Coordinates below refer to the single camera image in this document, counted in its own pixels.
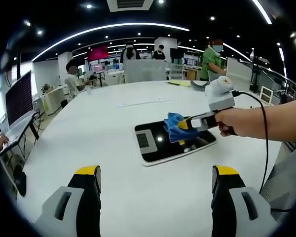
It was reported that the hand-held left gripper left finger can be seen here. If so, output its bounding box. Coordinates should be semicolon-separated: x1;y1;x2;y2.
33;164;102;237

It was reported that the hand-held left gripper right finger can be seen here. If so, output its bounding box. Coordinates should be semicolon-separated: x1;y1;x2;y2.
211;164;278;237

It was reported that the blue cleaning cloth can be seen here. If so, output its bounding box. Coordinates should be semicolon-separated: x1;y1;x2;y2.
163;112;200;143

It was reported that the person's right hand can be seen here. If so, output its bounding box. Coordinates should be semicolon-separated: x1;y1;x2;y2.
215;108;240;137

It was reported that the white standing board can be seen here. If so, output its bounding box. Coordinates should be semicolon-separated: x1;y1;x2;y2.
225;57;253;91

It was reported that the yellow paper sheet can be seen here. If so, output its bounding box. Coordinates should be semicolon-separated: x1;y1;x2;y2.
165;79;191;87

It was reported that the white framed box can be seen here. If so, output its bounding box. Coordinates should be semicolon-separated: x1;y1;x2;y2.
259;85;274;104

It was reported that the grey desk partition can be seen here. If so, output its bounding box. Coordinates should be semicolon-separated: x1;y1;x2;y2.
123;60;167;84

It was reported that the desk with black legs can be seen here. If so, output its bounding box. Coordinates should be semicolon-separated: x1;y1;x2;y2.
0;112;44;155

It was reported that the dark computer monitor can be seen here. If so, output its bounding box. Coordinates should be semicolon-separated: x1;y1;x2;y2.
4;70;35;129

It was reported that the curved ceiling light strip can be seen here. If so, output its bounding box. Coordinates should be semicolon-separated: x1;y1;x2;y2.
31;22;190;62

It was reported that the ceiling air vent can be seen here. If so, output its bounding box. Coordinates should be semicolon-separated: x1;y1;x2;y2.
106;0;153;12

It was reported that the black cable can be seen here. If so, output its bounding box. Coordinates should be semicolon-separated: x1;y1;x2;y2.
233;90;294;213

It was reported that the red wall screen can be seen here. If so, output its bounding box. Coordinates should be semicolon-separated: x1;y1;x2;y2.
87;45;109;62

